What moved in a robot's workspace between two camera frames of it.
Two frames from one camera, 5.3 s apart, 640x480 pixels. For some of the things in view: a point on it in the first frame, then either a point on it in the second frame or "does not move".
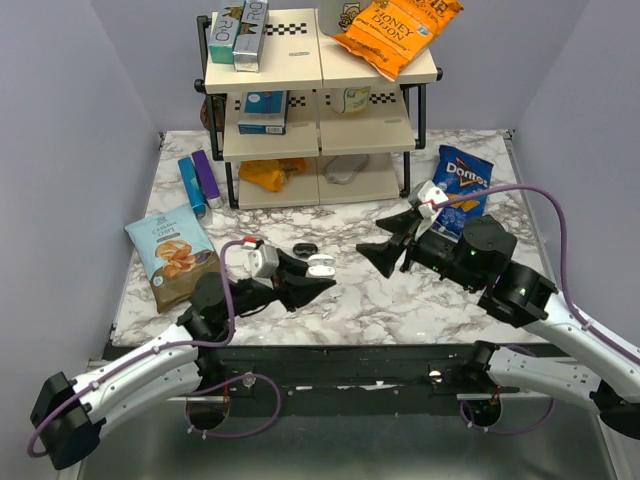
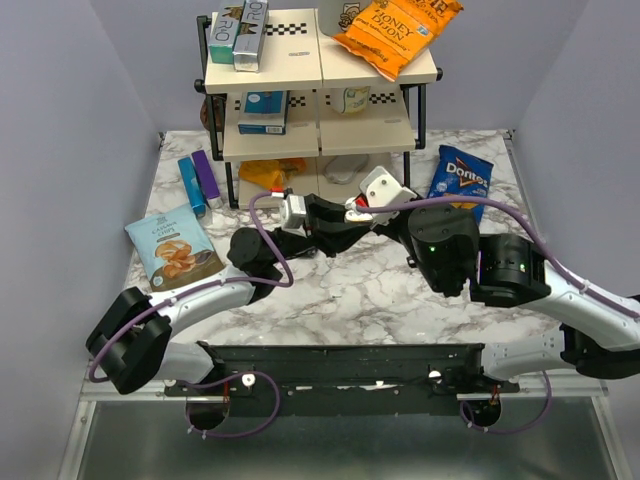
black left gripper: x=296 y=291 -> x=325 y=226
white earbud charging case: x=321 y=265 -> x=352 y=215
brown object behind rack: x=220 y=100 does not move
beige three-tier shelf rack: x=318 y=124 does not move
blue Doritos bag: x=459 y=174 does not move
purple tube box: x=208 y=179 does not move
